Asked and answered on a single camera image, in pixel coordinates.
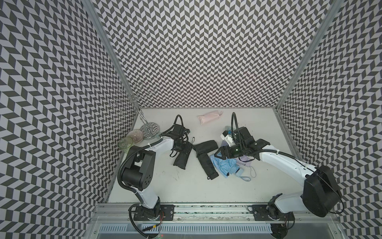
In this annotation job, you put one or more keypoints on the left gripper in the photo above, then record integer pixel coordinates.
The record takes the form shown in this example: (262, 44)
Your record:
(187, 147)

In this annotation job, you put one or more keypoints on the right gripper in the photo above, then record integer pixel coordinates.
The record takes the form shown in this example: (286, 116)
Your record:
(223, 149)

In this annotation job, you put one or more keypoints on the black sleeved umbrella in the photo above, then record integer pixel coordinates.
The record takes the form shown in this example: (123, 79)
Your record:
(182, 159)
(208, 166)

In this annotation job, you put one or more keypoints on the blue sleeved umbrella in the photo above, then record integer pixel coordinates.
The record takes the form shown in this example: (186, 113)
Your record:
(229, 167)

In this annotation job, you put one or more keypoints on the black sleeve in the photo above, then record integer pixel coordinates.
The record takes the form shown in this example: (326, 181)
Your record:
(205, 147)

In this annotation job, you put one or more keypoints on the lavender sleeved umbrella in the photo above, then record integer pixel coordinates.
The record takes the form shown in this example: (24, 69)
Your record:
(246, 161)

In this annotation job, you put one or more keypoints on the mint green sleeved umbrella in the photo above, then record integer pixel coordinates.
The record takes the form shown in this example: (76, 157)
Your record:
(228, 129)

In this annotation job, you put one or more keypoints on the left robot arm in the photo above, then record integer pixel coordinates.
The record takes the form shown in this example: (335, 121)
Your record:
(137, 170)

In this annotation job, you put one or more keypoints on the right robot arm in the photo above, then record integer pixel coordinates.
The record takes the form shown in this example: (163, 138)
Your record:
(320, 192)

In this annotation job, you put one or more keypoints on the pink sleeved umbrella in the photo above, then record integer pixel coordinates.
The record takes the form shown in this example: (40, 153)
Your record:
(209, 117)

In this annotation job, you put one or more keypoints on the ribbed glass bowl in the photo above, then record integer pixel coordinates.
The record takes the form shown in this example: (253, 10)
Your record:
(136, 135)

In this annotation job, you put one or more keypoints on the green drinking glass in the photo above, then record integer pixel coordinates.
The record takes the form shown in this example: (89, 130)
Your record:
(125, 144)

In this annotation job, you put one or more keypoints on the wire glass rack stand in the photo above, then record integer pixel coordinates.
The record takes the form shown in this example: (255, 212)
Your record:
(125, 103)

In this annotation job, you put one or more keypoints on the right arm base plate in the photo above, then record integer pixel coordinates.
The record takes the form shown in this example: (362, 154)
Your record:
(261, 213)

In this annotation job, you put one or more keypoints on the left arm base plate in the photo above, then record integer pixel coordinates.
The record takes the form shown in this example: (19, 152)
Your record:
(163, 212)

